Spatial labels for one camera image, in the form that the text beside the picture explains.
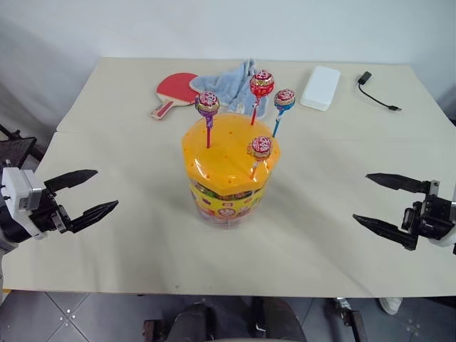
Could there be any purple wrapped lollipop red stick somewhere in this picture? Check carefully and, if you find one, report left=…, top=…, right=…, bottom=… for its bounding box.
left=193, top=90, right=221, bottom=149

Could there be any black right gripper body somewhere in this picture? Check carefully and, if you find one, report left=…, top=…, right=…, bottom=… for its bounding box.
left=401, top=180, right=456, bottom=241

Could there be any light blue cloth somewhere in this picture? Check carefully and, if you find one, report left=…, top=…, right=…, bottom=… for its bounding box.
left=188, top=58, right=270, bottom=120

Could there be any blue wrapped lollipop blue stick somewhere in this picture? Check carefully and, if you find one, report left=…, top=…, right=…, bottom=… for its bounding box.
left=271, top=88, right=297, bottom=139

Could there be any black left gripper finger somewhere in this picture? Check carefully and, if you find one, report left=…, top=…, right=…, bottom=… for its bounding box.
left=65, top=199, right=120, bottom=234
left=43, top=169, right=99, bottom=195

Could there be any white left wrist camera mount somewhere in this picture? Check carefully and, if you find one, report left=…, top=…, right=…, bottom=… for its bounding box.
left=0, top=166, right=48, bottom=240

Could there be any black metal stand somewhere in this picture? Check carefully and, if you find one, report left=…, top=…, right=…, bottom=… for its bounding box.
left=0, top=123, right=46, bottom=172

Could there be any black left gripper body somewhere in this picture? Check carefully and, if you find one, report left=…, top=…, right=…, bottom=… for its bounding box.
left=29, top=188, right=71, bottom=235

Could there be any black adapter with cable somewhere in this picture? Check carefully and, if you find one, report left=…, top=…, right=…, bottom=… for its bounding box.
left=353, top=71, right=404, bottom=113

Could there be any red table tennis paddle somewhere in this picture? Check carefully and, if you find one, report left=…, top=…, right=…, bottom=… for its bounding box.
left=150, top=72, right=200, bottom=122

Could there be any dark rounded shape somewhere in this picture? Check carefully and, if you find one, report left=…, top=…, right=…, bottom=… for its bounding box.
left=142, top=301, right=218, bottom=342
left=250, top=296, right=308, bottom=342

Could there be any metal table leg frame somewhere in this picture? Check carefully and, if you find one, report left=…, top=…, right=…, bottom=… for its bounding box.
left=332, top=296, right=368, bottom=342

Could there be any lollipop jar with orange lid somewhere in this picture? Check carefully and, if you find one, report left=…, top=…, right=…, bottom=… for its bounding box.
left=181, top=113, right=283, bottom=229

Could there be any orange wrapped lollipop orange stick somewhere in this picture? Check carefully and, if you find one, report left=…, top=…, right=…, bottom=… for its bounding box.
left=246, top=135, right=275, bottom=180

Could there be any white rectangular box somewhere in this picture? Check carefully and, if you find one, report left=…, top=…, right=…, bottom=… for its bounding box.
left=299, top=65, right=341, bottom=113

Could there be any white shoe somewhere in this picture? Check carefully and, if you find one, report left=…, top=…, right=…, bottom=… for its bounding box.
left=378, top=296, right=404, bottom=316

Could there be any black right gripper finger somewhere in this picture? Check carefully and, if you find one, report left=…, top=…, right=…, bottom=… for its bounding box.
left=365, top=172, right=429, bottom=195
left=352, top=214, right=418, bottom=252

